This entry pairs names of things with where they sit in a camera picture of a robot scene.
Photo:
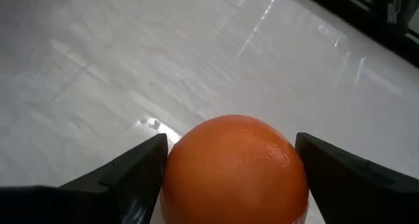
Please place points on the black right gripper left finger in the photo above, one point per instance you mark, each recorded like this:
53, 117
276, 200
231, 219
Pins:
98, 204

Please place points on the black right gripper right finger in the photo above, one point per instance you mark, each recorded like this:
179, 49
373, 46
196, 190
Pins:
360, 197

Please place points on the orange fruit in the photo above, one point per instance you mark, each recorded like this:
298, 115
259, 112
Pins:
234, 171

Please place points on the black table frame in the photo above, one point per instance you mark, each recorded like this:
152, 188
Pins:
360, 14

